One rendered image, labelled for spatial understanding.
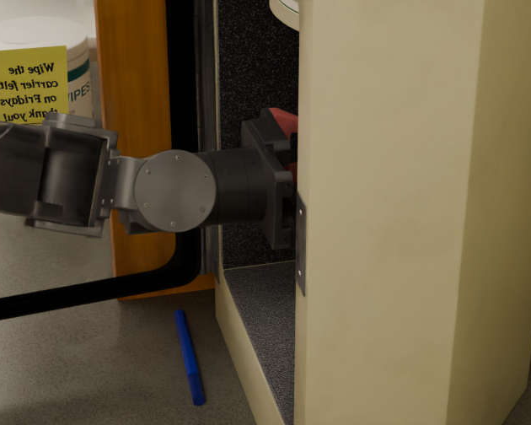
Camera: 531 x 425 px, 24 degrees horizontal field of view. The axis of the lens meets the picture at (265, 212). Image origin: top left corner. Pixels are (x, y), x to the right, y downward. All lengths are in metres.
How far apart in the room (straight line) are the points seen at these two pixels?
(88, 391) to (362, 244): 0.39
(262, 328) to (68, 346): 0.21
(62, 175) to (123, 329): 0.34
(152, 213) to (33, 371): 0.36
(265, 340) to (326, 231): 0.26
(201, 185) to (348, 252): 0.11
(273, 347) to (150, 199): 0.25
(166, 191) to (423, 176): 0.17
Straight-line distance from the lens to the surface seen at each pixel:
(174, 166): 0.84
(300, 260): 0.83
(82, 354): 1.17
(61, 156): 0.90
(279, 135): 0.95
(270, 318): 1.08
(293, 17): 0.86
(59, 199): 0.90
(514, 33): 0.84
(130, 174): 0.83
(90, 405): 1.11
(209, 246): 1.17
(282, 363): 1.02
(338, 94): 0.76
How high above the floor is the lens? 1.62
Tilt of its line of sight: 29 degrees down
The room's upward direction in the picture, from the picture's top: straight up
